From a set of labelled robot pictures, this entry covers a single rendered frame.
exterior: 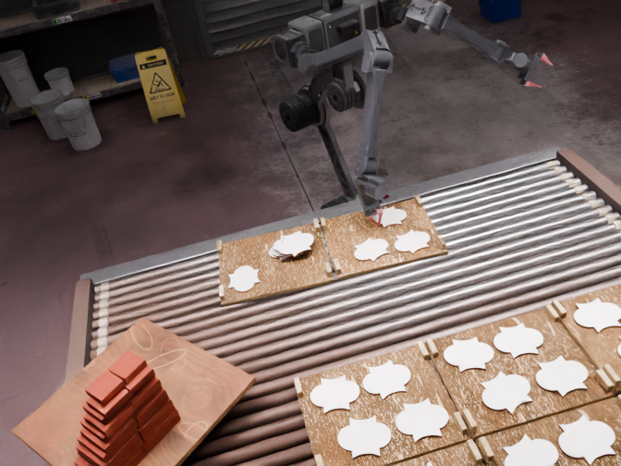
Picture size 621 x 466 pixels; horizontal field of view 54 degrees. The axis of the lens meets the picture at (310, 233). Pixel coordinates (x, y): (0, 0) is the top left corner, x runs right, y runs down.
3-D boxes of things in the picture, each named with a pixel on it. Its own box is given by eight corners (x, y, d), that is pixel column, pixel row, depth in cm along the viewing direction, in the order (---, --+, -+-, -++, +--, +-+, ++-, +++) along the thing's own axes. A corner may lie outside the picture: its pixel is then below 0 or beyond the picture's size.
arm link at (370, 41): (391, 25, 215) (370, 23, 209) (395, 65, 216) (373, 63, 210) (317, 56, 252) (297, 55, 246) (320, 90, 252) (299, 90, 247)
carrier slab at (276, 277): (218, 247, 246) (217, 243, 245) (318, 225, 247) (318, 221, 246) (222, 307, 218) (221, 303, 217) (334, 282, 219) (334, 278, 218)
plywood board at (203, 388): (14, 435, 175) (11, 431, 174) (144, 320, 204) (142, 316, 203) (124, 527, 148) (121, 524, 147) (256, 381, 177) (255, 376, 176)
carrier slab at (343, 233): (320, 224, 247) (319, 220, 246) (418, 201, 249) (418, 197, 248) (337, 280, 220) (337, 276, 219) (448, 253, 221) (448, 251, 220)
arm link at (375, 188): (373, 158, 230) (356, 160, 225) (394, 166, 221) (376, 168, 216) (369, 190, 234) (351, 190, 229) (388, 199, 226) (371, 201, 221)
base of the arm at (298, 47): (307, 60, 259) (303, 32, 252) (318, 66, 253) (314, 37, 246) (290, 67, 256) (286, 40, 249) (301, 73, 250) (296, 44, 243)
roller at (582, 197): (96, 336, 223) (91, 326, 220) (589, 197, 241) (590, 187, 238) (95, 346, 219) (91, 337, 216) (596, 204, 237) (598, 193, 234)
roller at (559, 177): (97, 308, 235) (92, 300, 232) (567, 177, 253) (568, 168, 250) (97, 317, 231) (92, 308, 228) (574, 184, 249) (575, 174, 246)
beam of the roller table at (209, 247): (85, 285, 250) (79, 274, 247) (556, 156, 270) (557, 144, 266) (84, 299, 244) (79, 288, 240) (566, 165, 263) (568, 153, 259)
